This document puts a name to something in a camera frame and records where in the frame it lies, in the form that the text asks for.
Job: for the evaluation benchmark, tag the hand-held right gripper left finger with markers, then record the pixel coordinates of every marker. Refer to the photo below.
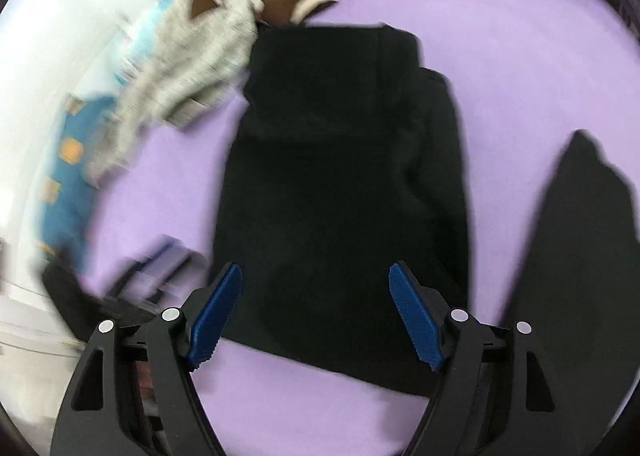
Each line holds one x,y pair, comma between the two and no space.
216,316

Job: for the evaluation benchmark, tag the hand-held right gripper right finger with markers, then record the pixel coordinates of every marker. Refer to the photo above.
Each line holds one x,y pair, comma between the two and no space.
416,316

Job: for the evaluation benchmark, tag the black hoodie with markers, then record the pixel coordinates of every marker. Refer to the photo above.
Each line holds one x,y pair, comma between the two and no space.
340,186

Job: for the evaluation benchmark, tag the blue cloth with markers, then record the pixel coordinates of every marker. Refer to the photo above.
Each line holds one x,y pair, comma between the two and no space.
70,186

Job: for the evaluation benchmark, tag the grey knit garment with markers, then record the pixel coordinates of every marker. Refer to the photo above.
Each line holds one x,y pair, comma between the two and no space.
200,56

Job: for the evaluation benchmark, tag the purple bed sheet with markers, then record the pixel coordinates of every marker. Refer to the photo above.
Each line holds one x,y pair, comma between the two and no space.
500,86

